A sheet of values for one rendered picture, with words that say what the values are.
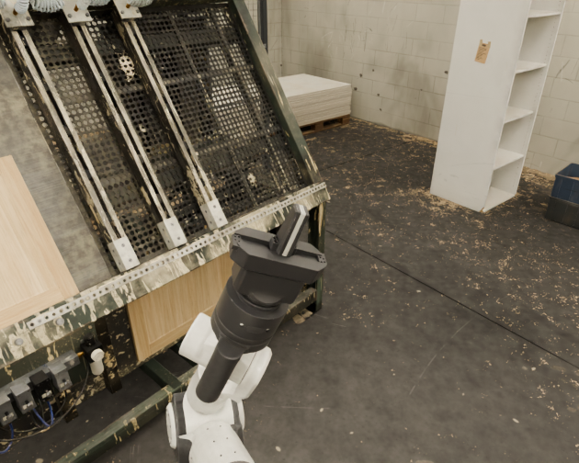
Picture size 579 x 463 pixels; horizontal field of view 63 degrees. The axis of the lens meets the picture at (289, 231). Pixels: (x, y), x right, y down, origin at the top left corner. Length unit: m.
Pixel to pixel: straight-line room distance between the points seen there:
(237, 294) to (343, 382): 2.12
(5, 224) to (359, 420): 1.80
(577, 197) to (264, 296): 4.20
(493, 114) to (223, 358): 3.97
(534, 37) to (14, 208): 4.21
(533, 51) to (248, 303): 4.44
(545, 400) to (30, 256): 2.52
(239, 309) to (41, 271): 1.41
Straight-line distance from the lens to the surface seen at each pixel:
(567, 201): 4.68
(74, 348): 1.96
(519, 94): 4.94
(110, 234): 1.97
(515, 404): 2.83
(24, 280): 1.93
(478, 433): 2.63
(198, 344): 0.67
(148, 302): 2.38
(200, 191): 2.19
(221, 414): 0.90
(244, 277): 0.57
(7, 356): 1.87
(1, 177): 2.00
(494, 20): 4.36
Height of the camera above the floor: 1.96
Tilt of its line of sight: 29 degrees down
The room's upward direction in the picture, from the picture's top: straight up
